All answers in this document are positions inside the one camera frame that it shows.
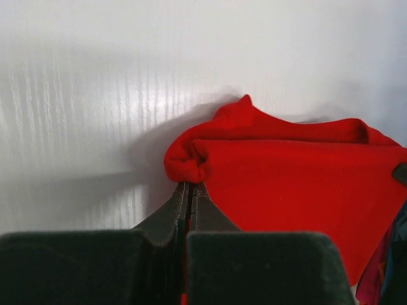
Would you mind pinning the teal folded t shirt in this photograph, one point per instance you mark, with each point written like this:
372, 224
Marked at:
398, 233

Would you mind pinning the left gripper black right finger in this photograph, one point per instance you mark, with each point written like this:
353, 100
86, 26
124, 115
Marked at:
228, 266

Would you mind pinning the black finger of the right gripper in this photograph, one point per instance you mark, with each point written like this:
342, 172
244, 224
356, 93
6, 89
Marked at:
399, 173

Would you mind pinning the red folded t shirt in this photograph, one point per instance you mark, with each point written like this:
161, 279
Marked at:
370, 284

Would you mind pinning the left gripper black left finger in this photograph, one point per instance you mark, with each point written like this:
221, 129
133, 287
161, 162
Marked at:
142, 265

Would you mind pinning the red t shirt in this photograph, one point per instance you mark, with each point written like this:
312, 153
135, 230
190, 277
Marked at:
370, 284
267, 174

